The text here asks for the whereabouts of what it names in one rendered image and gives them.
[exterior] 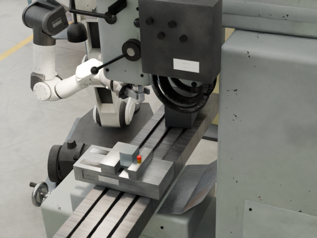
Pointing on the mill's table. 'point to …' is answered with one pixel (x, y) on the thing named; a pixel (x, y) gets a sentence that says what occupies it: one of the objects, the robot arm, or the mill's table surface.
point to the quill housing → (120, 20)
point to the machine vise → (126, 173)
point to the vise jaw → (112, 160)
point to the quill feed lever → (130, 49)
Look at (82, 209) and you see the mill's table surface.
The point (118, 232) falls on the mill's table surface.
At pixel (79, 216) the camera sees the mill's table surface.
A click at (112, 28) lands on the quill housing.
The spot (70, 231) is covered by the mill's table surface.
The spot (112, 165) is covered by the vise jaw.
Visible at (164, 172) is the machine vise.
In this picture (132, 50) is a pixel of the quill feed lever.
